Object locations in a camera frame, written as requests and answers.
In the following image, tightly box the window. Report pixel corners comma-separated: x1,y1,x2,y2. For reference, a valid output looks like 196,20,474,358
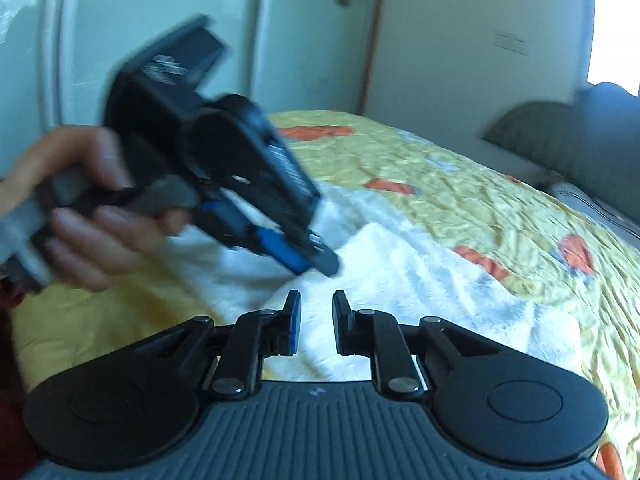
586,0,640,97

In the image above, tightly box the white glossy sliding wardrobe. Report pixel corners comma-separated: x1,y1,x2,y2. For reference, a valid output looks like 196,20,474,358
0,0,386,183

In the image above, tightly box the grey patterned pillow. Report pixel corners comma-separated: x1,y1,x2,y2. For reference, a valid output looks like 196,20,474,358
547,180,640,243

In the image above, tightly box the person's left hand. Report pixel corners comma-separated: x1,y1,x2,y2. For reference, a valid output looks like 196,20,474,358
0,125,193,292

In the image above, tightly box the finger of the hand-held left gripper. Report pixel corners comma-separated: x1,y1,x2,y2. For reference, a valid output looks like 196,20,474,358
197,201,312,277
282,222,342,278

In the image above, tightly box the white textured blanket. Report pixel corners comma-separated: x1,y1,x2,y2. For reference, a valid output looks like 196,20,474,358
162,182,587,382

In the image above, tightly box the grey scalloped headboard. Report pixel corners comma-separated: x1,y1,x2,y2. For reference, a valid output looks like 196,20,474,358
481,81,640,221

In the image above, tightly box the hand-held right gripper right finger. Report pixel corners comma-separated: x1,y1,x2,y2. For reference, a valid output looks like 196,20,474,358
332,290,497,397

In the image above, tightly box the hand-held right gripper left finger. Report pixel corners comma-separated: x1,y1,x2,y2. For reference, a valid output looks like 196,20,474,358
142,290,303,397

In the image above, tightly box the yellow printed quilt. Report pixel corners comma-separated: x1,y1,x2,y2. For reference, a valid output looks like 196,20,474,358
10,110,640,480

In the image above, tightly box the white wall switch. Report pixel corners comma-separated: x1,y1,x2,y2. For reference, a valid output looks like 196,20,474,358
494,31,529,57

